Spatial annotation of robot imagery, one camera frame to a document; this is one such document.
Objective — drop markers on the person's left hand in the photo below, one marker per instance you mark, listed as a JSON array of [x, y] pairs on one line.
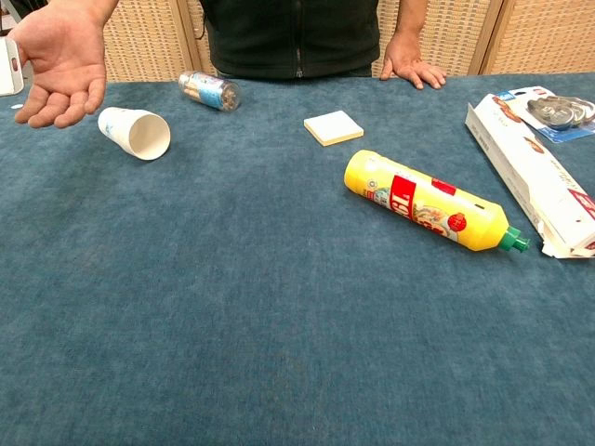
[[409, 60]]

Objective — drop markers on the person's right hand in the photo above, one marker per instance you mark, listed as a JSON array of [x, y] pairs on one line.
[[65, 60]]

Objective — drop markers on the white rectangular card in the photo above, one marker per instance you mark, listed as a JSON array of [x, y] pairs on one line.
[[8, 69]]

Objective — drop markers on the person's right forearm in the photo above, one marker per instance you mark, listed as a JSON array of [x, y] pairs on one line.
[[108, 7]]

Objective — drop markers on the person's left forearm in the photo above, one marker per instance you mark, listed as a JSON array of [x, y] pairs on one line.
[[411, 18]]

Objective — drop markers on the person's black jacket torso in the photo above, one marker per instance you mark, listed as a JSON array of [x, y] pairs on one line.
[[293, 32]]

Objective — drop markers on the wicker folding screen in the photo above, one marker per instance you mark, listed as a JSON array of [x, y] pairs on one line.
[[465, 32]]

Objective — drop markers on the white paper cup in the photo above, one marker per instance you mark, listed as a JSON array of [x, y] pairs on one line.
[[135, 132]]

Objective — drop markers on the white square notepad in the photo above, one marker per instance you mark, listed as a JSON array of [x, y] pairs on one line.
[[332, 126]]

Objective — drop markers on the yellow bottle green cap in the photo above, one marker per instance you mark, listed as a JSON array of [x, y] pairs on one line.
[[418, 200]]

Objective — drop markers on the clear plastic snack jar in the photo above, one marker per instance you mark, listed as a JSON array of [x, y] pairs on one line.
[[209, 90]]

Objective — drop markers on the long white cardboard box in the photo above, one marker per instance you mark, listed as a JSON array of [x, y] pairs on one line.
[[525, 162]]

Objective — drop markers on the correction tape blister pack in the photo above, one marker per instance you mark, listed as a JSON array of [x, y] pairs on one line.
[[558, 116]]

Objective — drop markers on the blue felt table mat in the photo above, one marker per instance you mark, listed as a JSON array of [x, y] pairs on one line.
[[279, 302]]

